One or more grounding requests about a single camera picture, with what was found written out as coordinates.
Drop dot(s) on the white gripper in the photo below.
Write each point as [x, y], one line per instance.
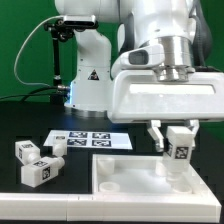
[136, 96]

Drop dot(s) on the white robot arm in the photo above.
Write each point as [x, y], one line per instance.
[142, 61]

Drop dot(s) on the paper sheet with tags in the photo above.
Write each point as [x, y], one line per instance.
[86, 139]

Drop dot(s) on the white L-shaped obstacle fence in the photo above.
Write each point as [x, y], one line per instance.
[67, 207]

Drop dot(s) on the black camera stand pole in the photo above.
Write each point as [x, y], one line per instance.
[56, 98]

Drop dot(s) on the black camera on stand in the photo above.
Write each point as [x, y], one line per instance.
[64, 27]

